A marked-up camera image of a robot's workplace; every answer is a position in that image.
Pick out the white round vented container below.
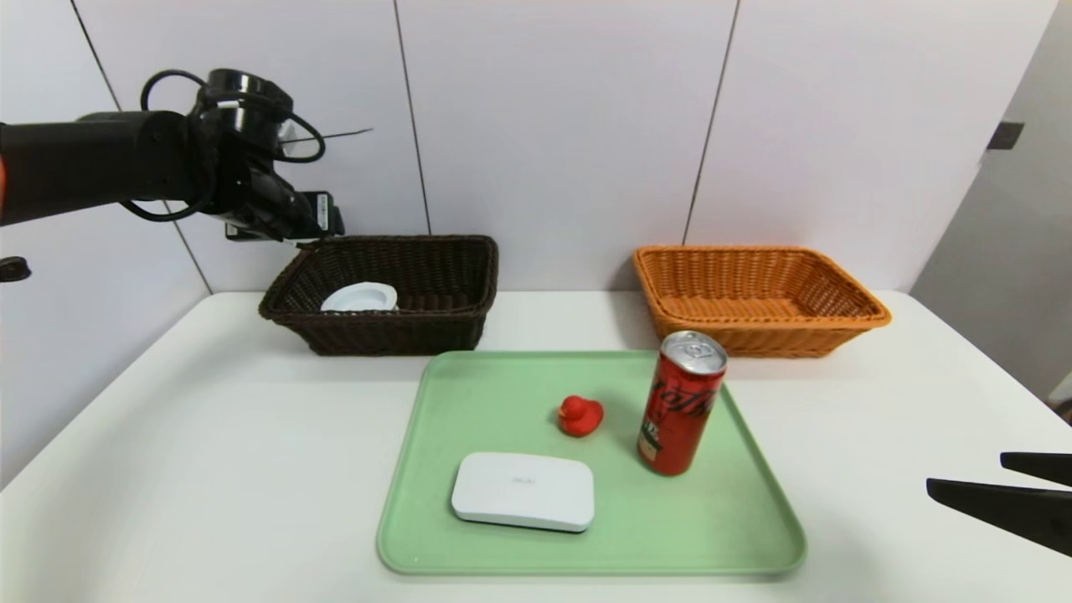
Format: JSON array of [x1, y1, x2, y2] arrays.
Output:
[[321, 282, 399, 313]]

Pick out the dark brown wicker basket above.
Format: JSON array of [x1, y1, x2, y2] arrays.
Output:
[[259, 234, 500, 357]]

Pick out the red cola can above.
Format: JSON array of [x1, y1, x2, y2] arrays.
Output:
[[636, 330, 728, 477]]

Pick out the white rectangular deli case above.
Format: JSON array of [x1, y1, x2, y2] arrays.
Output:
[[451, 452, 595, 533]]

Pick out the red rubber duck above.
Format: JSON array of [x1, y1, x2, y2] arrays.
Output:
[[558, 395, 605, 438]]

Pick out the green plastic tray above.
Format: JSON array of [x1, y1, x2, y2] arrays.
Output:
[[377, 350, 807, 577]]

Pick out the orange wicker basket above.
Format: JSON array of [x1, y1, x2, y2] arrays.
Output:
[[632, 245, 891, 359]]

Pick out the black left camera cable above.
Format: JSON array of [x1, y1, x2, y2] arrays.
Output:
[[124, 70, 326, 223]]

